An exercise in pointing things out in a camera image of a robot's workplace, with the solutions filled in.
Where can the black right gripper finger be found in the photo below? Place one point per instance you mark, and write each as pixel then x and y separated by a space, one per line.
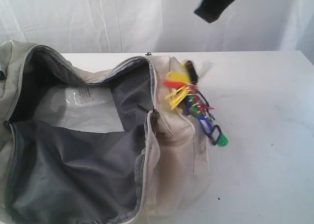
pixel 211 10

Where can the colourful plastic key tag bunch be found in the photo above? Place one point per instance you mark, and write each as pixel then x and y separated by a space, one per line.
pixel 185 93

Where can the cream fabric duffel bag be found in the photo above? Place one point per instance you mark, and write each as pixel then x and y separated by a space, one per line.
pixel 54 175

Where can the clear plastic packet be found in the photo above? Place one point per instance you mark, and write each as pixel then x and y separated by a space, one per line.
pixel 89 109

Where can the white backdrop curtain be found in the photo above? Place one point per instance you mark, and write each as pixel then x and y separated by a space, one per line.
pixel 158 25

